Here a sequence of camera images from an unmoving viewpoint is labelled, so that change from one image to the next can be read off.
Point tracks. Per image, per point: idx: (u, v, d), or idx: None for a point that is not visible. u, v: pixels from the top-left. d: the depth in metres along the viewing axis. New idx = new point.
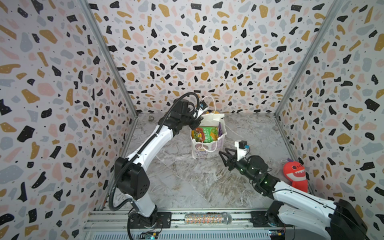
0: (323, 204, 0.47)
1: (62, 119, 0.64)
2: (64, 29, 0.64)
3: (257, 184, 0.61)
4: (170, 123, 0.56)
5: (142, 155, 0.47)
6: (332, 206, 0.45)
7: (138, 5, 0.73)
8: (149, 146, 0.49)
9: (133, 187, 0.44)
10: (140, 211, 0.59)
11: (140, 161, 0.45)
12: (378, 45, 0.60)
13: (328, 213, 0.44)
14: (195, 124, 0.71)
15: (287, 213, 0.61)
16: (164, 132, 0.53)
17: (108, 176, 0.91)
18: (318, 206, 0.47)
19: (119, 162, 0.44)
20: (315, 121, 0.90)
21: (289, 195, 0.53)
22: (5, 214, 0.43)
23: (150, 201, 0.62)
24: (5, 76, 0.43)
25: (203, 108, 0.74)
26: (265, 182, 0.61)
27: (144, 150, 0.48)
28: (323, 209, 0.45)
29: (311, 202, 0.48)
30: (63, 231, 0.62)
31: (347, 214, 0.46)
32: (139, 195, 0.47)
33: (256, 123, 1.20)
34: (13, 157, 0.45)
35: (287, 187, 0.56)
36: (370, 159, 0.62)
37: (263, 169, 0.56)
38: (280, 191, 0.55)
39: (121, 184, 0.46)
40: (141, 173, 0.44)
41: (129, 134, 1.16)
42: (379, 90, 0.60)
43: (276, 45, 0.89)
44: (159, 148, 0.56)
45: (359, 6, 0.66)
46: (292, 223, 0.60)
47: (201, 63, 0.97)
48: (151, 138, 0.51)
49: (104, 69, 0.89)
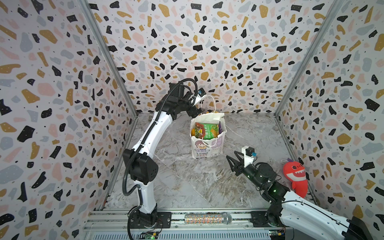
0: (337, 220, 0.46)
1: (62, 119, 0.64)
2: (64, 28, 0.64)
3: (266, 193, 0.60)
4: (168, 106, 0.56)
5: (146, 144, 0.49)
6: (345, 224, 0.45)
7: (138, 5, 0.73)
8: (151, 134, 0.51)
9: (145, 173, 0.49)
10: (142, 206, 0.61)
11: (145, 150, 0.48)
12: (378, 45, 0.60)
13: (341, 231, 0.44)
14: (192, 110, 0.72)
15: (291, 217, 0.61)
16: (163, 119, 0.54)
17: (108, 176, 0.91)
18: (329, 221, 0.47)
19: (126, 153, 0.48)
20: (315, 121, 0.90)
21: (300, 207, 0.52)
22: (5, 214, 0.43)
23: (154, 197, 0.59)
24: (5, 76, 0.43)
25: (201, 96, 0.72)
26: (274, 190, 0.59)
27: (147, 139, 0.50)
28: (336, 226, 0.45)
29: (324, 216, 0.48)
30: (63, 231, 0.62)
31: (359, 231, 0.46)
32: (150, 178, 0.52)
33: (256, 123, 1.20)
34: (13, 157, 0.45)
35: (298, 198, 0.55)
36: (370, 159, 0.62)
37: (273, 177, 0.55)
38: (291, 202, 0.54)
39: (132, 171, 0.51)
40: (148, 160, 0.47)
41: (129, 134, 1.16)
42: (379, 90, 0.60)
43: (276, 45, 0.89)
44: (160, 136, 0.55)
45: (359, 6, 0.66)
46: (292, 226, 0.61)
47: (201, 63, 0.97)
48: (151, 127, 0.52)
49: (104, 69, 0.89)
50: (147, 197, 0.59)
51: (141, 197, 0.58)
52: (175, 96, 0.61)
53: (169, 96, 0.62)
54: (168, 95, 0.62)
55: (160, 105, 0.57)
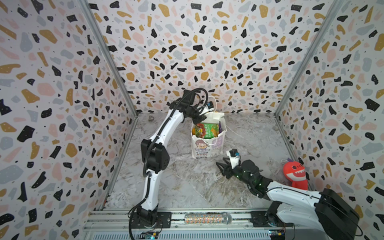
0: (309, 195, 0.49)
1: (62, 119, 0.64)
2: (64, 28, 0.64)
3: (253, 188, 0.64)
4: (180, 106, 0.64)
5: (162, 136, 0.56)
6: (317, 196, 0.47)
7: (138, 5, 0.73)
8: (166, 128, 0.58)
9: (159, 161, 0.56)
10: (147, 200, 0.63)
11: (161, 141, 0.55)
12: (379, 45, 0.60)
13: (313, 203, 0.46)
14: (198, 119, 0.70)
15: (285, 210, 0.61)
16: (176, 116, 0.62)
17: (108, 176, 0.91)
18: (305, 198, 0.49)
19: (144, 143, 0.54)
20: (315, 121, 0.90)
21: (280, 192, 0.56)
22: (5, 214, 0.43)
23: (157, 194, 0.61)
24: (5, 76, 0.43)
25: (209, 107, 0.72)
26: (260, 184, 0.64)
27: (162, 131, 0.57)
28: (309, 200, 0.48)
29: (299, 195, 0.51)
30: (63, 231, 0.62)
31: (334, 203, 0.47)
32: (163, 167, 0.58)
33: (256, 123, 1.20)
34: (13, 157, 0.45)
35: (278, 185, 0.58)
36: (370, 159, 0.62)
37: (255, 171, 0.61)
38: (273, 190, 0.58)
39: (148, 160, 0.58)
40: (164, 149, 0.54)
41: (129, 134, 1.16)
42: (379, 90, 0.60)
43: (276, 45, 0.89)
44: (173, 131, 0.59)
45: (359, 6, 0.66)
46: (290, 221, 0.60)
47: (201, 63, 0.97)
48: (166, 121, 0.60)
49: (104, 69, 0.89)
50: (153, 191, 0.62)
51: (148, 189, 0.61)
52: (186, 101, 0.66)
53: (182, 98, 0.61)
54: (181, 97, 0.71)
55: (174, 104, 0.65)
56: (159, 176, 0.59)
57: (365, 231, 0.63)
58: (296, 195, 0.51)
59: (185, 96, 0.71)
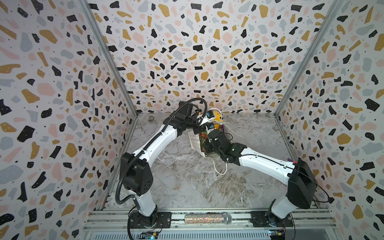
0: (284, 166, 0.48)
1: (62, 119, 0.64)
2: (64, 28, 0.64)
3: (222, 153, 0.61)
4: (174, 123, 0.58)
5: (147, 151, 0.48)
6: (291, 167, 0.47)
7: (138, 5, 0.73)
8: (154, 142, 0.51)
9: (138, 183, 0.45)
10: (140, 210, 0.60)
11: (146, 157, 0.47)
12: (378, 45, 0.60)
13: (287, 173, 0.46)
14: (198, 130, 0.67)
15: (275, 205, 0.62)
16: (168, 132, 0.55)
17: (108, 176, 0.91)
18: (277, 168, 0.48)
19: (124, 158, 0.46)
20: (315, 121, 0.90)
21: (254, 159, 0.53)
22: (5, 214, 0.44)
23: (152, 201, 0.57)
24: (5, 76, 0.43)
25: (209, 117, 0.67)
26: (232, 149, 0.60)
27: (149, 146, 0.50)
28: (283, 170, 0.47)
29: (273, 164, 0.50)
30: (63, 231, 0.62)
31: (303, 173, 0.49)
32: (143, 190, 0.48)
33: (256, 123, 1.20)
34: (13, 157, 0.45)
35: (252, 152, 0.56)
36: (370, 159, 0.62)
37: (219, 135, 0.59)
38: (246, 156, 0.55)
39: (125, 179, 0.48)
40: (146, 168, 0.45)
41: (129, 134, 1.16)
42: (379, 90, 0.60)
43: (276, 45, 0.89)
44: (162, 148, 0.55)
45: (359, 6, 0.66)
46: (286, 214, 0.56)
47: (201, 63, 0.97)
48: (156, 136, 0.53)
49: (104, 69, 0.89)
50: (144, 205, 0.58)
51: (137, 204, 0.57)
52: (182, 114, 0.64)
53: (176, 112, 0.65)
54: (175, 110, 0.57)
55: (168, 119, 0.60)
56: (147, 193, 0.56)
57: (365, 231, 0.63)
58: (268, 165, 0.50)
59: (179, 109, 0.64)
